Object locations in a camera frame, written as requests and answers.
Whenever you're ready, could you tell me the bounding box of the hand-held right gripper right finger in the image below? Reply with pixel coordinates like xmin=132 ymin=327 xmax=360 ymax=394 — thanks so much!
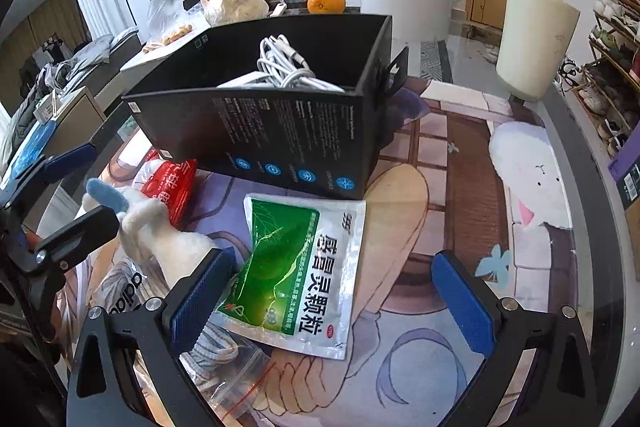
xmin=431 ymin=250 xmax=599 ymax=427

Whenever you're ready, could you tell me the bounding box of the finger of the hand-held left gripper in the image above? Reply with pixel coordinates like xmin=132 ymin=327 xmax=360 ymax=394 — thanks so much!
xmin=0 ymin=143 xmax=99 ymax=208
xmin=32 ymin=205 xmax=121 ymax=276

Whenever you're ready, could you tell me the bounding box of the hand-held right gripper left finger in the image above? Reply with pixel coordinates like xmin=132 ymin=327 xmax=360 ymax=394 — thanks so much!
xmin=66 ymin=247 xmax=237 ymax=427

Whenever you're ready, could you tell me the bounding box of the white plush toy blue ear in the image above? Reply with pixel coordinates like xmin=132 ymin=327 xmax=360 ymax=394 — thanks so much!
xmin=82 ymin=178 xmax=222 ymax=294

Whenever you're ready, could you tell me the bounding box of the green and white medicine sachet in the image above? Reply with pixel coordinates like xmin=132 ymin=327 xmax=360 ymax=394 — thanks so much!
xmin=209 ymin=193 xmax=367 ymax=361

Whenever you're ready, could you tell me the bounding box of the black storage box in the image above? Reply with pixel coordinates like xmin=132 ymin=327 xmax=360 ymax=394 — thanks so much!
xmin=121 ymin=13 xmax=410 ymax=200

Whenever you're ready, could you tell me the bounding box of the white charging cable coil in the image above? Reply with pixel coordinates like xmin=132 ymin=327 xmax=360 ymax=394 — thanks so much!
xmin=257 ymin=35 xmax=347 ymax=94

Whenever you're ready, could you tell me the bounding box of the blue pack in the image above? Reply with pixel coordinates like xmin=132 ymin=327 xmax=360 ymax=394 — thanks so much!
xmin=10 ymin=119 xmax=57 ymax=178

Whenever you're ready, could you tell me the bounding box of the small white box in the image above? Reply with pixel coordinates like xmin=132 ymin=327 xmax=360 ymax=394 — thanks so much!
xmin=35 ymin=87 xmax=89 ymax=123

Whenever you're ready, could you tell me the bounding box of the white plastic bag black logo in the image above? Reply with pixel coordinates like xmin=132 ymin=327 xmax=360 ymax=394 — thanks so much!
xmin=94 ymin=256 xmax=172 ymax=324

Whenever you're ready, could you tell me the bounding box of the red packet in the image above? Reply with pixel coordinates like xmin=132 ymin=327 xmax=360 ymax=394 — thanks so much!
xmin=140 ymin=158 xmax=197 ymax=228

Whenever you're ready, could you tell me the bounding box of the grey clothes pile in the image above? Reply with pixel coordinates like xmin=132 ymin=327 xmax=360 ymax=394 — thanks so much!
xmin=20 ymin=34 xmax=142 ymax=108

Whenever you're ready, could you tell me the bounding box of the printed cartoon desk mat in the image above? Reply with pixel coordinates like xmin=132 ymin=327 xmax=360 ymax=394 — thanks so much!
xmin=75 ymin=74 xmax=581 ymax=427

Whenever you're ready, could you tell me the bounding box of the brown curtain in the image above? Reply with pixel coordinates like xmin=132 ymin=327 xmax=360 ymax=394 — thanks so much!
xmin=20 ymin=0 xmax=91 ymax=68

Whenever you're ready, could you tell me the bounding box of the pile of small orange fruits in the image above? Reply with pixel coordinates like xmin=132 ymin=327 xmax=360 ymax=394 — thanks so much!
xmin=142 ymin=23 xmax=194 ymax=53

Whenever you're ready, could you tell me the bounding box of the white side table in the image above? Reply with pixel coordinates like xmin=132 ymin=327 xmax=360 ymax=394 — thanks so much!
xmin=120 ymin=9 xmax=222 ymax=74

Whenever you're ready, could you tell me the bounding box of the clear plastic bag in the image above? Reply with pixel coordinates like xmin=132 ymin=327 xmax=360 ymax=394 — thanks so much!
xmin=148 ymin=0 xmax=190 ymax=40

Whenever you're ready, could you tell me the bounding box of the purple cardboard box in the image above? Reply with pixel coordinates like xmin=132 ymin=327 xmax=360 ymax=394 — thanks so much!
xmin=607 ymin=126 xmax=640 ymax=214

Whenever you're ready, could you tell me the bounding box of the round white bread loaf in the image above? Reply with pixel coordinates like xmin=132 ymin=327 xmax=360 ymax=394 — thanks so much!
xmin=204 ymin=0 xmax=271 ymax=27

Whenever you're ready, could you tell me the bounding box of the white cylindrical bin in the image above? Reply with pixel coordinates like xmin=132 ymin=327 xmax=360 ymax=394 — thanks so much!
xmin=495 ymin=0 xmax=581 ymax=102

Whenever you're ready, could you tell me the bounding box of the shoe rack with shoes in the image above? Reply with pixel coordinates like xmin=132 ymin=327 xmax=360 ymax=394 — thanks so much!
xmin=569 ymin=0 xmax=640 ymax=158

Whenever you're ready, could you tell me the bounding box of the orange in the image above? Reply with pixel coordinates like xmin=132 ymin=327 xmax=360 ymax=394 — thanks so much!
xmin=307 ymin=0 xmax=347 ymax=16

